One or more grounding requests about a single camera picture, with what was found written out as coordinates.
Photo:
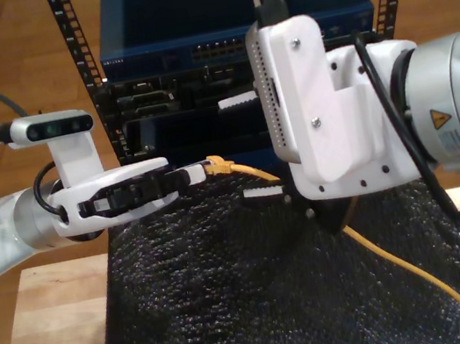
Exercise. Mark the black rack frame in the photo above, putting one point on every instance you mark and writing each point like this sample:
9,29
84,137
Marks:
105,114

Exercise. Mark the black rack server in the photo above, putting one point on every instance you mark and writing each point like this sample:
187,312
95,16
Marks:
176,92

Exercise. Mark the blue base board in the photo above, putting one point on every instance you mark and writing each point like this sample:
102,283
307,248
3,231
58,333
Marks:
249,155

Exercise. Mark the black bubble wrap mat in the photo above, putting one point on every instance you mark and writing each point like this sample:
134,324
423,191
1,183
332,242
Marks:
237,313

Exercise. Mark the blue network switch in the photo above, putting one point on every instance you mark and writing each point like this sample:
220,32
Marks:
184,11

